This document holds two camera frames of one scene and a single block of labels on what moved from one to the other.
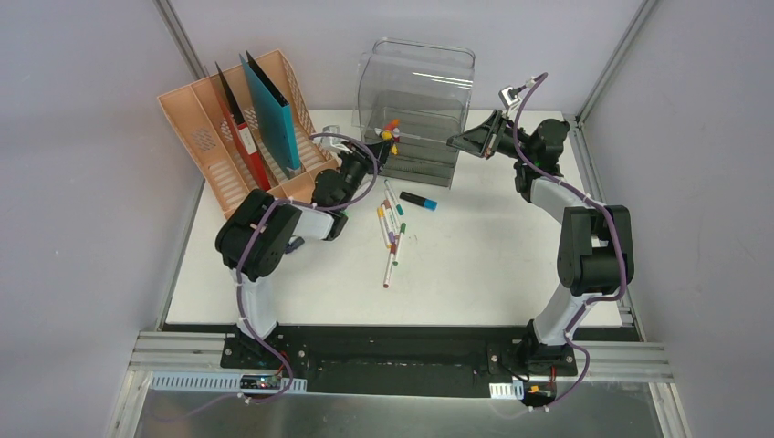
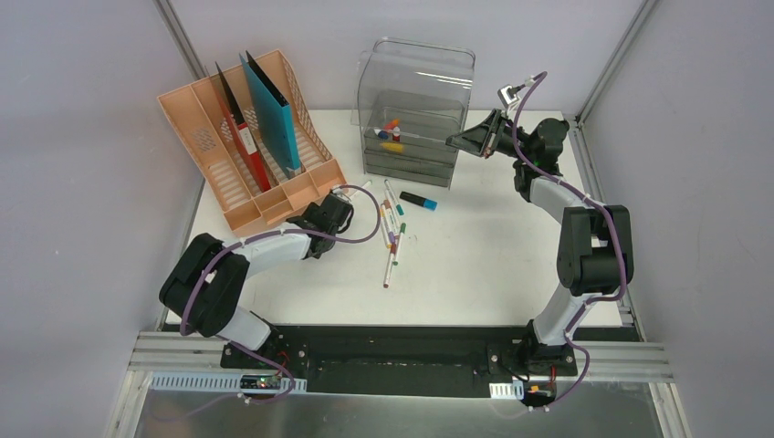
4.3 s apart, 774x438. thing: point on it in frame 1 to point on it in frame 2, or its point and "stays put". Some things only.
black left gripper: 375,153 to 311,221
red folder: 239,133 stays put
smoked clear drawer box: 414,95 stays put
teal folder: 277,112 stays put
